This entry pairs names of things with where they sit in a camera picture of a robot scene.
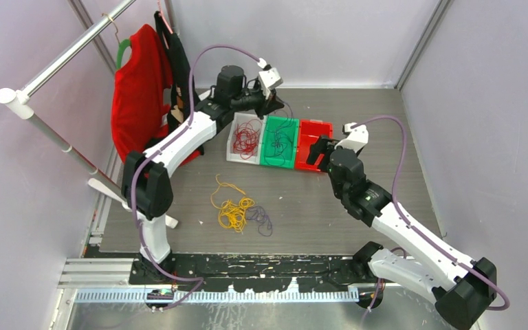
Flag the red plastic bin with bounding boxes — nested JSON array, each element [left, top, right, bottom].
[[294, 119, 333, 172]]

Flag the red wire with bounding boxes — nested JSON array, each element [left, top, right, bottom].
[[231, 119, 264, 160]]

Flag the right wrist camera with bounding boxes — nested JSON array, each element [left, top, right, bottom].
[[337, 122, 369, 155]]

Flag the white clothes rack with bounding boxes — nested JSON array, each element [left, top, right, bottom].
[[0, 0, 232, 230]]

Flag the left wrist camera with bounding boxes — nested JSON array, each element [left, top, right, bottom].
[[257, 58, 283, 99]]

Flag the green hanger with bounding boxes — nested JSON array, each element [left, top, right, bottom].
[[115, 38, 131, 71]]

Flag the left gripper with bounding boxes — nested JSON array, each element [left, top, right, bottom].
[[232, 83, 285, 120]]

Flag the green plastic bin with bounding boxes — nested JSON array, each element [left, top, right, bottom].
[[260, 115, 300, 169]]

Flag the black shirt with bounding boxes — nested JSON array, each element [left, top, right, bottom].
[[154, 11, 190, 133]]

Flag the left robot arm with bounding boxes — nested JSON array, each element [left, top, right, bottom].
[[122, 65, 284, 284]]

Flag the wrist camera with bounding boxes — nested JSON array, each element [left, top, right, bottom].
[[257, 58, 283, 99], [337, 122, 369, 155]]

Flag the red shirt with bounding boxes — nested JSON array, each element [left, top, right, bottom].
[[110, 23, 201, 165]]

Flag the white plastic bin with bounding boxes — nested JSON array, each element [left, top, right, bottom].
[[226, 113, 267, 165]]

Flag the yellow wire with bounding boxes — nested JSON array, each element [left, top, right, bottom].
[[210, 173, 256, 234]]

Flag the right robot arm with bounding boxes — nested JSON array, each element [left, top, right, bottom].
[[307, 135, 498, 329]]

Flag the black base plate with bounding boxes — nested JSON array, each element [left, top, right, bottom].
[[129, 254, 377, 293]]

